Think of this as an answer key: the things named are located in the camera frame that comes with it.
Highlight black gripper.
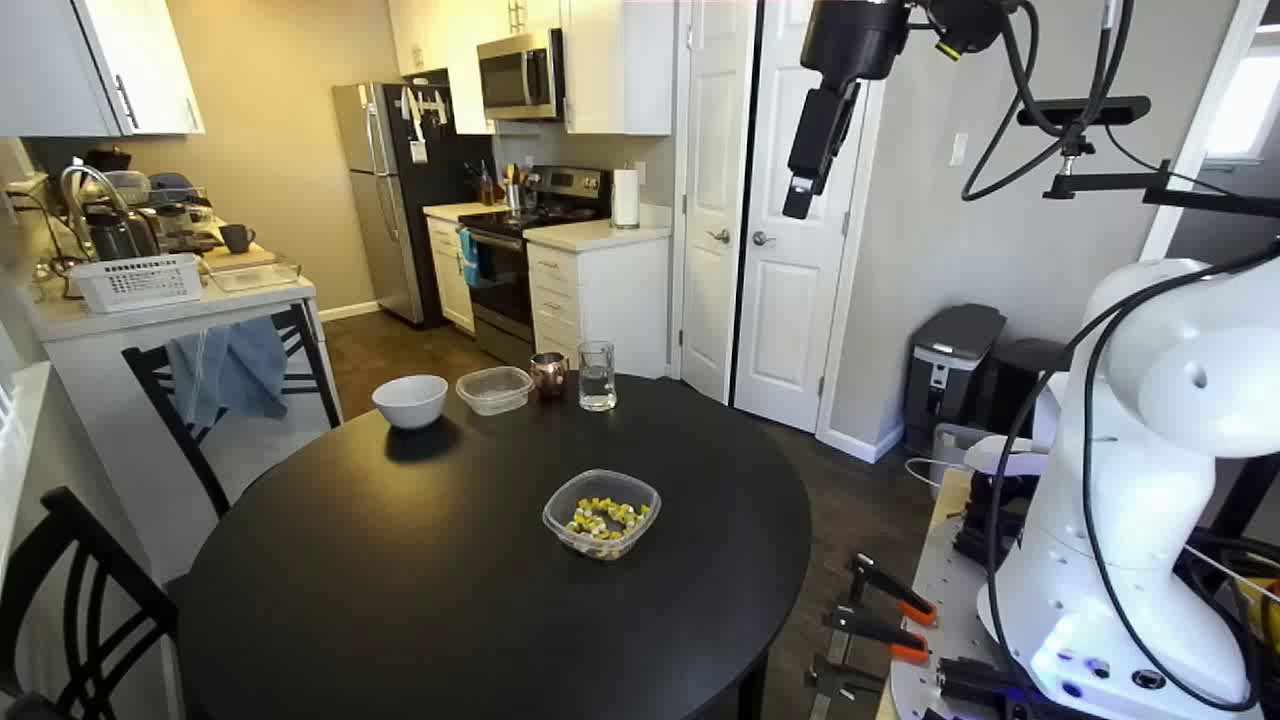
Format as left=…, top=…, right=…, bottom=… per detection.
left=785, top=0, right=1007, bottom=222

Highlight yellow food pieces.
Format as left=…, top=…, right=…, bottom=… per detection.
left=566, top=495, right=652, bottom=558

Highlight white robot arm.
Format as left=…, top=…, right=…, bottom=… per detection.
left=785, top=0, right=1280, bottom=720

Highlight white panel door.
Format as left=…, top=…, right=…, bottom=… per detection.
left=736, top=0, right=877, bottom=432

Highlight white paper towel roll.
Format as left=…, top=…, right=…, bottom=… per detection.
left=611, top=169, right=642, bottom=230

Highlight black trash bin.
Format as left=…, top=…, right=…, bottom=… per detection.
left=905, top=306, right=1002, bottom=454

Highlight stainless steel microwave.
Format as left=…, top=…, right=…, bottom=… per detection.
left=474, top=27, right=565, bottom=119

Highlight white kitchen counter cabinet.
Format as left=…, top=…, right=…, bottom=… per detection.
left=527, top=222, right=673, bottom=376

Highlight black kitchen stove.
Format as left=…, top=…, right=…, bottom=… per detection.
left=460, top=163, right=607, bottom=366

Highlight clear drinking glass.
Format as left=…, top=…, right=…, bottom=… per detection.
left=579, top=340, right=615, bottom=414

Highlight stainless steel refrigerator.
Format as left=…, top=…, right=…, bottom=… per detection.
left=332, top=68, right=491, bottom=330

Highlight empty clear plastic container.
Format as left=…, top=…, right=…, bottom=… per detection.
left=456, top=366, right=533, bottom=415

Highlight white ceramic bowl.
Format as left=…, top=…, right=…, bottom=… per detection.
left=370, top=376, right=446, bottom=427

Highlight blue cloth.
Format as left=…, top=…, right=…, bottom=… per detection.
left=168, top=315, right=283, bottom=427

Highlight black round table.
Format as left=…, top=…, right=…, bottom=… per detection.
left=181, top=379, right=810, bottom=720

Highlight white plastic basket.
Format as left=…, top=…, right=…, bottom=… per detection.
left=68, top=254, right=199, bottom=315

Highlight black bar stool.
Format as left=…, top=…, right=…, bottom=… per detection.
left=125, top=306, right=340, bottom=514

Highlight white upper cabinet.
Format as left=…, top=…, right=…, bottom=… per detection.
left=0, top=0, right=205, bottom=136

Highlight black camera on stand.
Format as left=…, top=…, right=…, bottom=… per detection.
left=1016, top=97, right=1152, bottom=158

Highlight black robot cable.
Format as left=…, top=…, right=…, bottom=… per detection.
left=985, top=235, right=1280, bottom=716

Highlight orange handled clamp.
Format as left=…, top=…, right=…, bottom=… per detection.
left=848, top=553, right=941, bottom=627
left=825, top=604, right=929, bottom=667

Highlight orange handled clamp lower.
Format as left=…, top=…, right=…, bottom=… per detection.
left=825, top=604, right=929, bottom=667

